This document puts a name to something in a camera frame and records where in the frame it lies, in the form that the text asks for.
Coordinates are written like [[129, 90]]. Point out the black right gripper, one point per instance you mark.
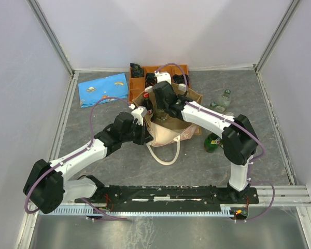
[[156, 98]]

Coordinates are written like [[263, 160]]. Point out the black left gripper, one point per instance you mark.
[[144, 133]]

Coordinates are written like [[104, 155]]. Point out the burlap canvas tote bag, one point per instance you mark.
[[169, 130]]

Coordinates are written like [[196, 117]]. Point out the red cap cola bottle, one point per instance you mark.
[[147, 103]]

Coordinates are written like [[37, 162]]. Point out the clear glass bottle front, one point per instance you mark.
[[215, 107]]

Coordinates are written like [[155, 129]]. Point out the clear glass bottle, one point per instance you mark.
[[161, 116], [225, 99], [215, 107]]

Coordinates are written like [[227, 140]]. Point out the dark green yellow-label bottle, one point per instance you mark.
[[211, 143]]

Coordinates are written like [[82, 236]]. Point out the red beverage can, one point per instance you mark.
[[229, 114]]

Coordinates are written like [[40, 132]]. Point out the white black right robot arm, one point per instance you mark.
[[238, 137]]

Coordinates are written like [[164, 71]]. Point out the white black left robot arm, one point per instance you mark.
[[49, 183]]

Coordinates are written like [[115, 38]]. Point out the dark patterned packet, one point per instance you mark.
[[136, 70]]

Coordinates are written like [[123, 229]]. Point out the blue patterned cloth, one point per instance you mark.
[[111, 86]]

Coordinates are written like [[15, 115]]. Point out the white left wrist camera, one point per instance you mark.
[[138, 113]]

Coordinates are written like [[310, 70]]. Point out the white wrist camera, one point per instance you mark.
[[138, 113], [163, 76]]

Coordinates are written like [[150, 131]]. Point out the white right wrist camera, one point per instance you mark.
[[163, 76]]

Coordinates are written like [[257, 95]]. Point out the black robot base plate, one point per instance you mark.
[[161, 199]]

